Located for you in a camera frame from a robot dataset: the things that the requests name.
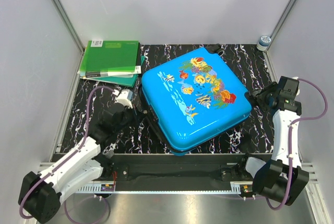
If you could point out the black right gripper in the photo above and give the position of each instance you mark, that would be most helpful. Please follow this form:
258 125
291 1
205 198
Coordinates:
260 94

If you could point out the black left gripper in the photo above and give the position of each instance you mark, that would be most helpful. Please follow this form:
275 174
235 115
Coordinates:
132 112

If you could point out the blue suitcase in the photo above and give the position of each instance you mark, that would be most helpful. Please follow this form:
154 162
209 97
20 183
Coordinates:
193 98

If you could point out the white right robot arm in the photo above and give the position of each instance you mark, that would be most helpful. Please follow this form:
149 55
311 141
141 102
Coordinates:
281 156

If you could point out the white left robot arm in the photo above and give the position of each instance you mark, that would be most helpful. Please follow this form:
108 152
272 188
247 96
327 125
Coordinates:
42 194

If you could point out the blue capped bottle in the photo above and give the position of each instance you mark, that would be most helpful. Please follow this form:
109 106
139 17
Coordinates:
263 43

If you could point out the green plastic folder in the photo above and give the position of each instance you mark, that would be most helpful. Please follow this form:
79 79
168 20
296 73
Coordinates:
110 56

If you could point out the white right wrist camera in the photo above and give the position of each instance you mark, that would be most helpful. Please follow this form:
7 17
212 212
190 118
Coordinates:
298 86

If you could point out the aluminium frame rail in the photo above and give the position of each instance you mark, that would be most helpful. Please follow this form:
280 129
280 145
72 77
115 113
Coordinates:
69 25

